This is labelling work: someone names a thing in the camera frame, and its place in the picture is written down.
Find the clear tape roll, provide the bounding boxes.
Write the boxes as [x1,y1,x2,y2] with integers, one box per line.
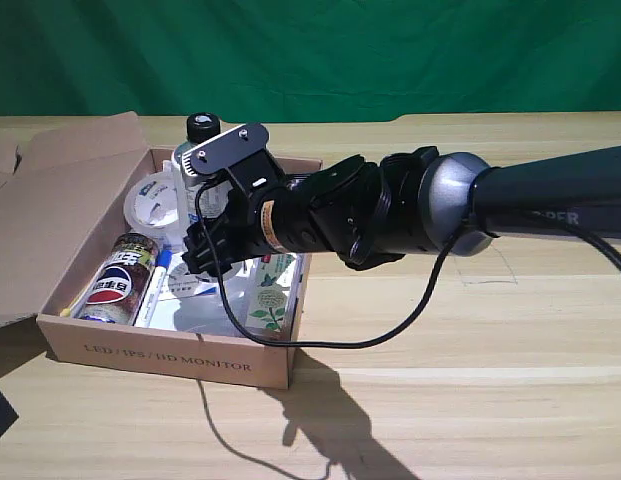
[123,174,184,242]

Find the small yellow object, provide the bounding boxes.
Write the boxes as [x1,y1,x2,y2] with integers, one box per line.
[58,295,86,319]

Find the white blue marker pen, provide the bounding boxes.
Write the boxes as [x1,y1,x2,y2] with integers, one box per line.
[133,248,175,329]

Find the white green toothpaste box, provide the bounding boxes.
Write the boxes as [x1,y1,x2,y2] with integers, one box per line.
[247,252,299,334]

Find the black flat object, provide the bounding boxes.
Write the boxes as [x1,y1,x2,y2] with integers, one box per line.
[0,389,19,449]

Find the brown cardboard box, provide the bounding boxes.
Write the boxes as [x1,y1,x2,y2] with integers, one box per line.
[0,110,325,391]

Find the green backdrop cloth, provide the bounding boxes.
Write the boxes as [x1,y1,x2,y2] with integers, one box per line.
[0,0,621,124]

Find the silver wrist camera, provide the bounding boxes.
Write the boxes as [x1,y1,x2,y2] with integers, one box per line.
[179,123,271,180]

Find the clear plastic bag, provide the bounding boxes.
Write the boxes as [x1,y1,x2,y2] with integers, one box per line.
[157,259,256,334]

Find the black camera cable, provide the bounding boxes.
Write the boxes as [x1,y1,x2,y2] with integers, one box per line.
[193,182,621,349]

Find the Pepsi drink can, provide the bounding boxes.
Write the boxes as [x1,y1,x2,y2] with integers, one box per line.
[72,231,159,325]

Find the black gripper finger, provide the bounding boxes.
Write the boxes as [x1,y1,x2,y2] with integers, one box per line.
[181,209,252,276]

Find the white bottle black cap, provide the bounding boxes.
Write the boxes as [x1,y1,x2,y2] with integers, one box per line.
[162,113,236,246]

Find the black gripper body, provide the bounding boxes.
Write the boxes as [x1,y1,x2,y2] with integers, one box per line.
[223,148,317,259]

